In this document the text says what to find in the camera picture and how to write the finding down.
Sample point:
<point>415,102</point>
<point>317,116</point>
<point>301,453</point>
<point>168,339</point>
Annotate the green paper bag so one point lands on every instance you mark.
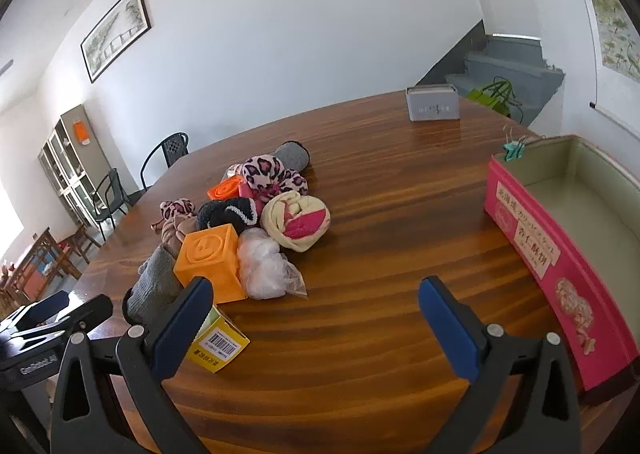
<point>487,97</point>

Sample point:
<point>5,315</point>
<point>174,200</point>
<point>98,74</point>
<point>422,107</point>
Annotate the black fuzzy sock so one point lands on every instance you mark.
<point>220,214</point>

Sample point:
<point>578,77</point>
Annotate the hanging scroll painting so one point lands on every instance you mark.
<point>617,34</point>

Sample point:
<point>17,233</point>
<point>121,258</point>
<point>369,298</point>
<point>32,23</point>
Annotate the large orange toy cube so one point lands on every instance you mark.
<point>210,254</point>

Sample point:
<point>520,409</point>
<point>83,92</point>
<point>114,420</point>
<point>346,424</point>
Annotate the orange paper sign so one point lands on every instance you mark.
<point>82,133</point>

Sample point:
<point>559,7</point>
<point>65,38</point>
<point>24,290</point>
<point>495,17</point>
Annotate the cream sock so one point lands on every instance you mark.
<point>295,219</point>

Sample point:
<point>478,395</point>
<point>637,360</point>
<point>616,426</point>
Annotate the small leopard striped sock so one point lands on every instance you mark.
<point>175,208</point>

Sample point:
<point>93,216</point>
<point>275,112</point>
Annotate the grey staircase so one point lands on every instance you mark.
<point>505,59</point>

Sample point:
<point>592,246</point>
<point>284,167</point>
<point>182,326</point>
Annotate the black metal chair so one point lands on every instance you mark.
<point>112,189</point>
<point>175,144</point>

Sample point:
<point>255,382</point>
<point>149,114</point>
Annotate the large leopard print sock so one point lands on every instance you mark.
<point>270,172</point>

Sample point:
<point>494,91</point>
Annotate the grey glass-door cabinet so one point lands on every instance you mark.
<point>65,159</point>

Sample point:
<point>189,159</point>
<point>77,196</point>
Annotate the wooden desktop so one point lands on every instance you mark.
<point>375,234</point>

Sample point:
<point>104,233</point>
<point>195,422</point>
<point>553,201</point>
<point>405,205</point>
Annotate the white tissue box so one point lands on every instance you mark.
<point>432,107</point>

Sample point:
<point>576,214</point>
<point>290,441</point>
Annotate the pink knotted sock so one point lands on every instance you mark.
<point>246,190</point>

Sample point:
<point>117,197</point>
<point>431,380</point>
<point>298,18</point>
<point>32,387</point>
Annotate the beige sock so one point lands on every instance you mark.
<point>177,234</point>

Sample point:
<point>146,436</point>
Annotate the teal binder clip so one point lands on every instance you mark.
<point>512,150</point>

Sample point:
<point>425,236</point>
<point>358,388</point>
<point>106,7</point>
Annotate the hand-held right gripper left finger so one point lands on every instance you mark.
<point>182,329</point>

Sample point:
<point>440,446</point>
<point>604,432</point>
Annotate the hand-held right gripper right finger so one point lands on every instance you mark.
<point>450,329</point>

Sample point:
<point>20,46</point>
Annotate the orange cloth item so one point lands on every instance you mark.
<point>225,190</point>

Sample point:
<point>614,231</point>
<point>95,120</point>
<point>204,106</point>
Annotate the small yellow carton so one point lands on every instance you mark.
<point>225,341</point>

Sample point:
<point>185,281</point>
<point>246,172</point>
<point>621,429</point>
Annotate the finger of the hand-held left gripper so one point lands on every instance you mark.
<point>45,306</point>
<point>80,314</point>

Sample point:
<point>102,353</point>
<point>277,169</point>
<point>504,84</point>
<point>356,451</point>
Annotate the grey sock black cuff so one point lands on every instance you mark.
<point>292,154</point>
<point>155,279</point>

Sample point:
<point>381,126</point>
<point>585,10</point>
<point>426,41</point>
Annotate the framed landscape painting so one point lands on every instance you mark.
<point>115,32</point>

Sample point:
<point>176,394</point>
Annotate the pink cardboard box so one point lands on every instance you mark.
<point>550,264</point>

